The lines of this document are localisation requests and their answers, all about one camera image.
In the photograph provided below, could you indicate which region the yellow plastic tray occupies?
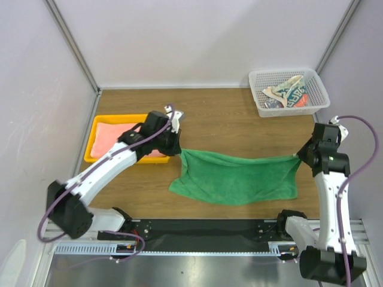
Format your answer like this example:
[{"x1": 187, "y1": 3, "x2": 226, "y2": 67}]
[{"x1": 83, "y1": 113, "x2": 171, "y2": 164}]

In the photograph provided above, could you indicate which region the white plastic basket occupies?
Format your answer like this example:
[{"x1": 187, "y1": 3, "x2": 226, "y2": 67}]
[{"x1": 248, "y1": 68, "x2": 330, "y2": 118}]

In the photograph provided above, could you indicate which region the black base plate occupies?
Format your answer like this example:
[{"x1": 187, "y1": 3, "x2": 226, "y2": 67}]
[{"x1": 120, "y1": 219, "x2": 292, "y2": 253}]

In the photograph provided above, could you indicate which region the aluminium frame rail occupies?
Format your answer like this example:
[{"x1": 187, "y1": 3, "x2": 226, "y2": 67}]
[{"x1": 43, "y1": 219, "x2": 369, "y2": 245}]

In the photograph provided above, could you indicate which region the green towel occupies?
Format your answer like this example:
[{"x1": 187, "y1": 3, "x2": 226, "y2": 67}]
[{"x1": 169, "y1": 149, "x2": 301, "y2": 206}]

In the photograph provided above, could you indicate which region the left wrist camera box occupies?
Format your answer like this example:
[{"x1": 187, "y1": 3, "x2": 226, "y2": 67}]
[{"x1": 165, "y1": 105, "x2": 184, "y2": 133}]

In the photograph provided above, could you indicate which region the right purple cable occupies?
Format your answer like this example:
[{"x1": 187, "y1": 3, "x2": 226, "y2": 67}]
[{"x1": 281, "y1": 115, "x2": 378, "y2": 286}]

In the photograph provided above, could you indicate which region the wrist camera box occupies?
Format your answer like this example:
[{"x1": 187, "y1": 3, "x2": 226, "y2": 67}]
[
  {"x1": 329, "y1": 115, "x2": 349, "y2": 142},
  {"x1": 165, "y1": 105, "x2": 184, "y2": 133}
]

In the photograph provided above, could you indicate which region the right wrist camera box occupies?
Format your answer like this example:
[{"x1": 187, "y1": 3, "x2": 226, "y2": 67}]
[{"x1": 329, "y1": 115, "x2": 349, "y2": 142}]

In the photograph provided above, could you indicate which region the purple cable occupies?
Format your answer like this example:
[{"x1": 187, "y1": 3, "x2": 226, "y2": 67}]
[
  {"x1": 281, "y1": 115, "x2": 378, "y2": 286},
  {"x1": 37, "y1": 103, "x2": 176, "y2": 270}
]

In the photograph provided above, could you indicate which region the patterned white cloth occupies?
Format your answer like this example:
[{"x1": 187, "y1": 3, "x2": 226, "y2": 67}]
[{"x1": 262, "y1": 75, "x2": 308, "y2": 108}]

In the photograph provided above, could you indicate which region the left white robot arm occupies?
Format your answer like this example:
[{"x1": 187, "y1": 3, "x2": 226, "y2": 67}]
[{"x1": 44, "y1": 106, "x2": 184, "y2": 239}]

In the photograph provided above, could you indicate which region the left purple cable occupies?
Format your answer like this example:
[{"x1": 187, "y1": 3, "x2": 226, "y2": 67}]
[{"x1": 37, "y1": 103, "x2": 176, "y2": 270}]

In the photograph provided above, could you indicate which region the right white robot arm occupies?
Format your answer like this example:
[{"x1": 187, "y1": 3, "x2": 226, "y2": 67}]
[{"x1": 275, "y1": 123, "x2": 367, "y2": 286}]

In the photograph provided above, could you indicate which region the pink towel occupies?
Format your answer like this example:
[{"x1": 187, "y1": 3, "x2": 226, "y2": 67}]
[{"x1": 90, "y1": 121, "x2": 167, "y2": 158}]

